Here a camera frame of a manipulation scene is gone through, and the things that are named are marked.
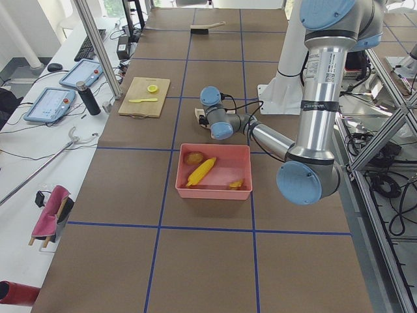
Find yellow toy corn cob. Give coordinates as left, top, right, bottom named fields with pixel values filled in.
left=186, top=157, right=217, bottom=187

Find yellow lemon slices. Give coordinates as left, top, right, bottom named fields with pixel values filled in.
left=147, top=85, right=159, bottom=93

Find black power adapter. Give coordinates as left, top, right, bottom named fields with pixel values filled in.
left=117, top=35, right=130, bottom=60

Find aluminium frame post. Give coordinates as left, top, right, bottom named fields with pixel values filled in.
left=74, top=0, right=122, bottom=100

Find wooden cutting board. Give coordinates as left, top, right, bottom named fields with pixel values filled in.
left=118, top=77, right=171, bottom=118

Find teach pendant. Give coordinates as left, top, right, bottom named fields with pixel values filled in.
left=59, top=59, right=103, bottom=89
left=23, top=87, right=76, bottom=123

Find tan toy ginger root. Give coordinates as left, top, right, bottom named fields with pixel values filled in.
left=229, top=179, right=244, bottom=190

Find yellow plastic knife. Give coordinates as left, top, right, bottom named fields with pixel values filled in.
left=128, top=98, right=158, bottom=104

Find black keyboard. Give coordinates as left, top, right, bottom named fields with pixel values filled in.
left=74, top=37, right=95, bottom=62

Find beige hand brush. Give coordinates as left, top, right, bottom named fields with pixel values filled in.
left=190, top=21, right=226, bottom=35

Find upper teach pendant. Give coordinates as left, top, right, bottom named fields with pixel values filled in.
left=59, top=59, right=103, bottom=89

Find long metal rod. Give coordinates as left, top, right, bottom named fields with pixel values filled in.
left=1, top=141, right=75, bottom=205

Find brown toy potato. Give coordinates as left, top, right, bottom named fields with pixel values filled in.
left=184, top=151, right=205, bottom=165

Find pink cloth on rack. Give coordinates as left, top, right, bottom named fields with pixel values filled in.
left=31, top=185, right=74, bottom=241

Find red cylinder roll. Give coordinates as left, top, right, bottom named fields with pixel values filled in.
left=1, top=280, right=40, bottom=306

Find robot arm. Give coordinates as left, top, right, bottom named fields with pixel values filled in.
left=200, top=1, right=385, bottom=205

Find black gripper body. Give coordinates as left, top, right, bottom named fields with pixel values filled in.
left=198, top=115, right=210, bottom=128

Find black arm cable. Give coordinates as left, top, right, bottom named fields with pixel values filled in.
left=220, top=93, right=287, bottom=164

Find pink plastic bin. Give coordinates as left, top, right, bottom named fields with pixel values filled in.
left=175, top=143, right=252, bottom=200

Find black computer mouse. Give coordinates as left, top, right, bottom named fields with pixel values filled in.
left=47, top=63, right=63, bottom=72

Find lower teach pendant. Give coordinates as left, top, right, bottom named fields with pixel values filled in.
left=23, top=87, right=76, bottom=123

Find black water bottle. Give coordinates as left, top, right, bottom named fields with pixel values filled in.
left=76, top=81, right=100, bottom=115

